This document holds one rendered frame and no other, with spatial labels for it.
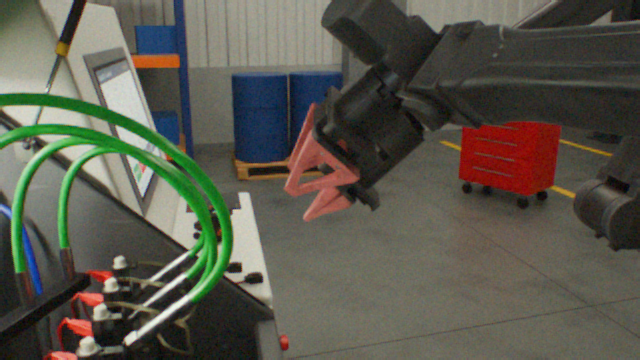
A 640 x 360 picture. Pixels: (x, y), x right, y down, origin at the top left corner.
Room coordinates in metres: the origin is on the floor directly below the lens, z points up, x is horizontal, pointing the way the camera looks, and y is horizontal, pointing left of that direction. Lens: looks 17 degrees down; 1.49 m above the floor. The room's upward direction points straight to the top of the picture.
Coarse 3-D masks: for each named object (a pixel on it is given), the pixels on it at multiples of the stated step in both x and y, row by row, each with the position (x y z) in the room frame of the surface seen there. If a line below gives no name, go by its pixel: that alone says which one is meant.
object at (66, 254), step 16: (80, 160) 0.77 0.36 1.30; (64, 192) 0.76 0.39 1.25; (64, 208) 0.76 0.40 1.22; (208, 208) 0.81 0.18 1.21; (64, 224) 0.76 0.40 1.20; (64, 240) 0.76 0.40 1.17; (64, 256) 0.76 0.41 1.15; (192, 256) 0.80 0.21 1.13; (64, 272) 0.76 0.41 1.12; (160, 272) 0.79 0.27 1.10; (144, 288) 0.78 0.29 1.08
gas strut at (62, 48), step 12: (84, 0) 0.85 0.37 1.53; (72, 12) 0.85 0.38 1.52; (72, 24) 0.85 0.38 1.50; (60, 36) 0.84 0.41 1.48; (72, 36) 0.85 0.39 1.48; (60, 48) 0.84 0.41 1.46; (60, 60) 0.84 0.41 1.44; (48, 84) 0.84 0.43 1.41; (36, 120) 0.83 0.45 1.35; (24, 144) 0.82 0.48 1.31; (24, 156) 0.82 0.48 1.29
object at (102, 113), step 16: (0, 96) 0.53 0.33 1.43; (16, 96) 0.53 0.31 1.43; (32, 96) 0.54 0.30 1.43; (48, 96) 0.54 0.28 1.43; (64, 96) 0.55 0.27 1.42; (80, 112) 0.55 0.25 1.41; (96, 112) 0.55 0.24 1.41; (112, 112) 0.55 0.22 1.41; (128, 128) 0.55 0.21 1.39; (144, 128) 0.56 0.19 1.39; (160, 144) 0.56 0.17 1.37; (176, 160) 0.56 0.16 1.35; (192, 160) 0.57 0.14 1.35; (192, 176) 0.57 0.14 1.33; (208, 176) 0.58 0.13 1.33; (208, 192) 0.57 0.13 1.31; (224, 208) 0.57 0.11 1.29; (224, 224) 0.57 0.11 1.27; (224, 240) 0.57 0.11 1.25; (224, 256) 0.57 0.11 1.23; (208, 288) 0.57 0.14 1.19
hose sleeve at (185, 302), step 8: (184, 296) 0.57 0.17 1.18; (176, 304) 0.56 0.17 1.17; (184, 304) 0.56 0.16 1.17; (192, 304) 0.56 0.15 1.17; (168, 312) 0.56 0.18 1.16; (176, 312) 0.56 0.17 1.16; (184, 312) 0.56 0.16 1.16; (152, 320) 0.56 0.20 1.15; (160, 320) 0.56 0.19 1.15; (168, 320) 0.56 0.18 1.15; (144, 328) 0.55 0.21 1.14; (152, 328) 0.55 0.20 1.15; (160, 328) 0.55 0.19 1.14; (144, 336) 0.55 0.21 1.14; (152, 336) 0.55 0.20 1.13
